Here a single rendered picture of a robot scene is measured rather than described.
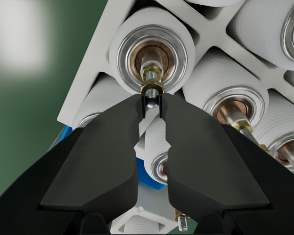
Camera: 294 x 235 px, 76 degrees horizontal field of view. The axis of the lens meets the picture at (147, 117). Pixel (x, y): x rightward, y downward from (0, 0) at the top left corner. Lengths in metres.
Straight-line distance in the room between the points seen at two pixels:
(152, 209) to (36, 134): 0.41
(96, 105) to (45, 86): 0.33
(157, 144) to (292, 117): 0.19
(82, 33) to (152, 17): 0.30
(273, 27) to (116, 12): 0.18
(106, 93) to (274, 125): 0.24
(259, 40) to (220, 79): 0.06
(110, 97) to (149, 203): 0.36
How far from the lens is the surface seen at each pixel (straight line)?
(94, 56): 0.29
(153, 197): 0.57
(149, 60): 0.18
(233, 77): 0.24
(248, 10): 0.29
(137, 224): 0.56
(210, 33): 0.29
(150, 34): 0.20
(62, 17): 0.49
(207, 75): 0.26
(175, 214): 0.25
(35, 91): 0.59
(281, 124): 0.31
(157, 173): 0.31
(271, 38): 0.24
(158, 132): 0.30
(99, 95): 0.27
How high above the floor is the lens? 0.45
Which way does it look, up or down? 57 degrees down
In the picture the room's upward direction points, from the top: 178 degrees counter-clockwise
